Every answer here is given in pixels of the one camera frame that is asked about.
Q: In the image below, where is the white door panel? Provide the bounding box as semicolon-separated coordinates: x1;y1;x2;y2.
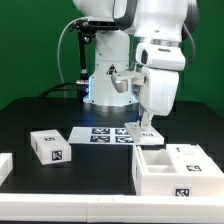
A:
125;122;164;145
166;144;224;176

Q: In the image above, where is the black camera on stand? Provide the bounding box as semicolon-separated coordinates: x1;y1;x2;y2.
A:
69;17;118;87

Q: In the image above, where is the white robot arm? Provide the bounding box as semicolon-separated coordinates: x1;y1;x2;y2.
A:
72;0;199;130

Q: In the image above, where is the white left fence rail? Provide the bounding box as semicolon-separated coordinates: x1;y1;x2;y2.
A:
0;153;13;186

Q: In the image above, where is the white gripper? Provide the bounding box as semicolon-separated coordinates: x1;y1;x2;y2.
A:
138;67;179;128

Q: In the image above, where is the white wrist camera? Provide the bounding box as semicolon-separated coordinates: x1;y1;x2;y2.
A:
136;43;186;71

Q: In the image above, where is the white front fence rail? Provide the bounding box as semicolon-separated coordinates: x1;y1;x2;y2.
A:
0;193;224;224

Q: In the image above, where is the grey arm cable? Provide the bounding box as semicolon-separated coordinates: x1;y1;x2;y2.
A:
181;23;198;68

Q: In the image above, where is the white fence rail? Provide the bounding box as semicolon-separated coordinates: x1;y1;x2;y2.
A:
0;193;224;224
0;153;13;186

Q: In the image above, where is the white base tag sheet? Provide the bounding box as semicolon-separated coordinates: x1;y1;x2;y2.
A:
68;127;134;145

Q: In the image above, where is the white cabinet body box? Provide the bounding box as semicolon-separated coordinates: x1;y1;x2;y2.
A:
132;146;224;197

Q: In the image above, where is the white camera cable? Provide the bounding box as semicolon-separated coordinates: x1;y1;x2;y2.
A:
56;16;90;84

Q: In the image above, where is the small white tagged box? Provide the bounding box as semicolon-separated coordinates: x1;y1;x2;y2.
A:
30;130;71;165

